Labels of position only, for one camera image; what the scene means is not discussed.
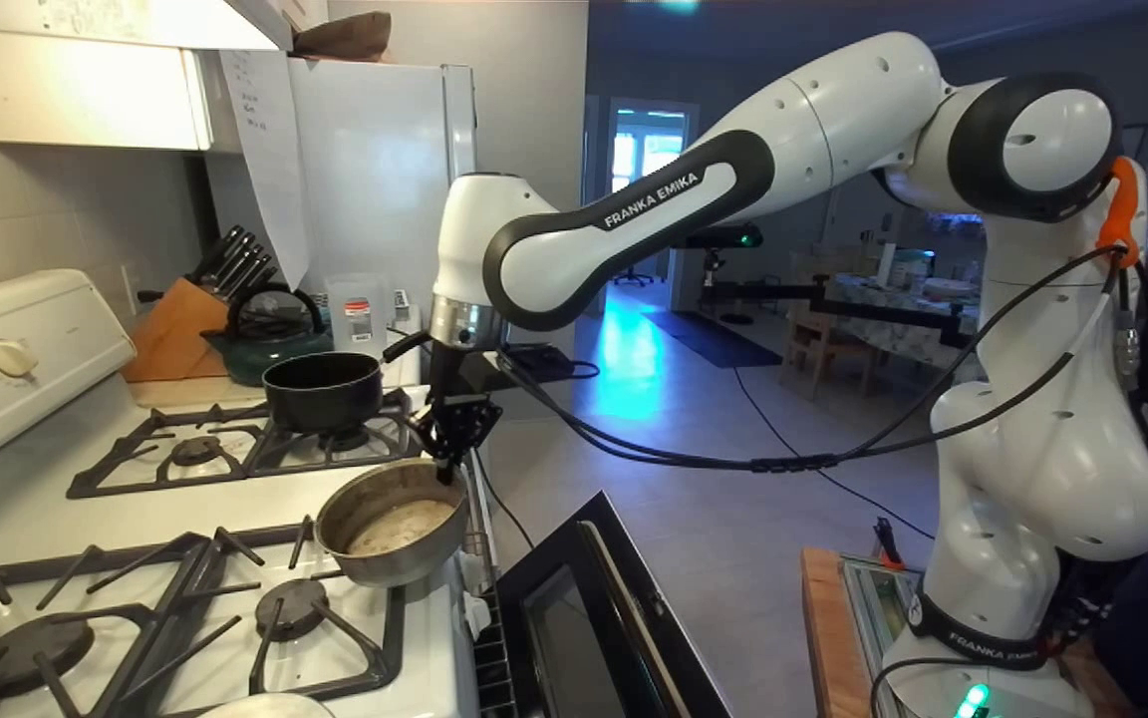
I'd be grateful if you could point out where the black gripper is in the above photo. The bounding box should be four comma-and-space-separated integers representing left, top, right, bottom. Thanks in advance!
410, 340, 507, 489

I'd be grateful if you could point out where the silver pan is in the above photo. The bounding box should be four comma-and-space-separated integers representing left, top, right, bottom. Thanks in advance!
309, 460, 474, 593

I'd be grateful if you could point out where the black glass oven door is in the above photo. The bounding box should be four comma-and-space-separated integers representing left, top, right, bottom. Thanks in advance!
483, 489, 735, 718

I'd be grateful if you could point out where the metal oven rack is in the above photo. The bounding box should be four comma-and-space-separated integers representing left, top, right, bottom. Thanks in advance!
471, 634, 526, 718

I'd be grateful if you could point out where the black burner grate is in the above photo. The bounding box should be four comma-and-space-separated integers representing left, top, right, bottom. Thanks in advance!
0, 500, 410, 718
65, 385, 416, 501

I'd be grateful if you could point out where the white stove knob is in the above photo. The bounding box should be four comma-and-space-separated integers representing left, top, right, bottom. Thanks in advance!
458, 589, 498, 647

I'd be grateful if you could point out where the black saucepan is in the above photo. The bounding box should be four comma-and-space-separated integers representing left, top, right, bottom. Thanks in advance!
259, 332, 436, 437

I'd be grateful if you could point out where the clear container red label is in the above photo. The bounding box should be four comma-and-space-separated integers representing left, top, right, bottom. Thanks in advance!
321, 271, 397, 359

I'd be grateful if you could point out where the small black burner cap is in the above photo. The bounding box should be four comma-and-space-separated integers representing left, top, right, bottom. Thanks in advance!
251, 575, 333, 643
169, 436, 226, 470

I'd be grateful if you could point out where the dark green pot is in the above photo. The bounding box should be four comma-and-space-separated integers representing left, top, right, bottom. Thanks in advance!
202, 321, 340, 391

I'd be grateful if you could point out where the dark glass pot lid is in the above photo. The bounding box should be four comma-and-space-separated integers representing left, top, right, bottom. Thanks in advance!
226, 283, 327, 343

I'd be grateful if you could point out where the blue floor rug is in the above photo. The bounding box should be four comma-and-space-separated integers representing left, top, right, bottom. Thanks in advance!
650, 308, 784, 369

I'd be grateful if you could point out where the white refrigerator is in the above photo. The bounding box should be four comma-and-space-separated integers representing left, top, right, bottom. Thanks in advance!
287, 57, 487, 404

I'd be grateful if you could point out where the light wooden knife block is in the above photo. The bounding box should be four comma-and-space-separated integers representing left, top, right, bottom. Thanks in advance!
118, 274, 235, 385

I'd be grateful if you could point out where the white paper sheet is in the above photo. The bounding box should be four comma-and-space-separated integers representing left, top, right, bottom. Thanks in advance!
214, 49, 319, 290

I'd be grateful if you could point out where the bright glass door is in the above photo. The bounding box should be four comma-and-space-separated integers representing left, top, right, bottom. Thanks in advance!
604, 97, 699, 194

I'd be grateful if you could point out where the wooden mounting board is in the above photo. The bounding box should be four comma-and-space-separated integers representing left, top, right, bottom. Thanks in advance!
798, 545, 1135, 718

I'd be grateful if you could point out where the white gas stove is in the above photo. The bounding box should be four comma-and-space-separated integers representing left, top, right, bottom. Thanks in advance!
0, 262, 502, 718

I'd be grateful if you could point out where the brown wooden bowl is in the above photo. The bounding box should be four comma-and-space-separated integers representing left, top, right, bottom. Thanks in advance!
287, 6, 393, 62

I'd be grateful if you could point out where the round stove panel dial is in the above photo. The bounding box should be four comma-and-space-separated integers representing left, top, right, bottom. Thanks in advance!
0, 332, 42, 385

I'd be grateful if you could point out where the table with patterned cloth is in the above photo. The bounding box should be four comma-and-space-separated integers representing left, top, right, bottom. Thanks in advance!
784, 271, 990, 379

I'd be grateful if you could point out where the large black burner cap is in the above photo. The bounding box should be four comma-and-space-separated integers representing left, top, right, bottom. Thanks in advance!
0, 613, 97, 703

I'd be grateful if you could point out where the white range hood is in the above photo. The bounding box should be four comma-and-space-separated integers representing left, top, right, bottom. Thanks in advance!
0, 0, 293, 155

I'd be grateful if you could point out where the black handled knife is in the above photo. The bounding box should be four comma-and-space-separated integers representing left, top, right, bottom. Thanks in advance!
182, 250, 226, 290
207, 218, 251, 274
226, 247, 283, 308
219, 236, 267, 290

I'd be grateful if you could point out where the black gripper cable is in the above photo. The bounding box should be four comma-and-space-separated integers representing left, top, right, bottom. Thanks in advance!
491, 236, 1144, 480

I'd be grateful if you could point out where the white wall outlet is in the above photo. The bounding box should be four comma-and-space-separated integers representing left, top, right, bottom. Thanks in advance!
113, 260, 142, 317

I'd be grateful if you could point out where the black floor cable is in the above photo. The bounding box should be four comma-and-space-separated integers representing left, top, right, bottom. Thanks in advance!
728, 367, 946, 542

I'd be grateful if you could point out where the red black wire pair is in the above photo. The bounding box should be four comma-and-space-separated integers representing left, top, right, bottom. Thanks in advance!
870, 509, 909, 575

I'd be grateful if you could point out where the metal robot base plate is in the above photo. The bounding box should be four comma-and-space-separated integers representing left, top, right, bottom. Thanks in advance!
838, 553, 927, 670

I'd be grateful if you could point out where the orange cable strap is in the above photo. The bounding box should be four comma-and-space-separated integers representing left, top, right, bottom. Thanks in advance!
1096, 155, 1148, 262

